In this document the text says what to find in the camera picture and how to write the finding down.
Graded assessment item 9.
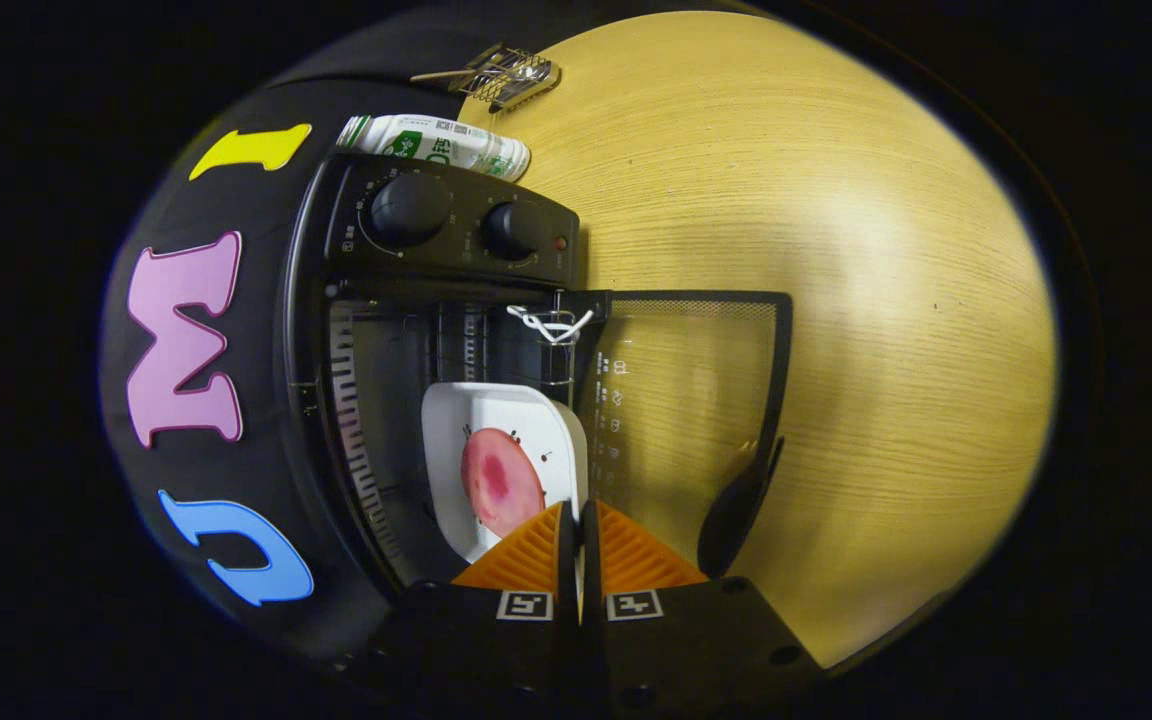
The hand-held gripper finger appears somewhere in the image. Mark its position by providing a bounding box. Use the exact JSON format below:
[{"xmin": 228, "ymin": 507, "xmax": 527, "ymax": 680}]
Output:
[
  {"xmin": 581, "ymin": 498, "xmax": 827, "ymax": 716},
  {"xmin": 356, "ymin": 500, "xmax": 585, "ymax": 716}
]

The pink ham slice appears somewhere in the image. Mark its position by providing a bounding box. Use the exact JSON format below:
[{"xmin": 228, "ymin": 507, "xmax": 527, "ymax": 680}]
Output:
[{"xmin": 460, "ymin": 427, "xmax": 547, "ymax": 539}]

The white rectangular plate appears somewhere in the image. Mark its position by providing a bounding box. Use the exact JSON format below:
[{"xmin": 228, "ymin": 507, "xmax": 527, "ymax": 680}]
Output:
[{"xmin": 421, "ymin": 381, "xmax": 590, "ymax": 564}]

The black toaster oven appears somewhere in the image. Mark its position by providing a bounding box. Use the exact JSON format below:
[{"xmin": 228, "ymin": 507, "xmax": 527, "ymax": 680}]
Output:
[{"xmin": 281, "ymin": 150, "xmax": 795, "ymax": 621}]

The white bottle green label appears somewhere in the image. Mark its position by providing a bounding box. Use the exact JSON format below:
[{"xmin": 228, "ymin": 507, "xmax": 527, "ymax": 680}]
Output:
[{"xmin": 336, "ymin": 113, "xmax": 533, "ymax": 183}]

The wire mesh basket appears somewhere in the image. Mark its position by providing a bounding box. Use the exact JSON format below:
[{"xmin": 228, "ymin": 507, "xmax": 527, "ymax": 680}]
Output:
[{"xmin": 448, "ymin": 42, "xmax": 563, "ymax": 113}]

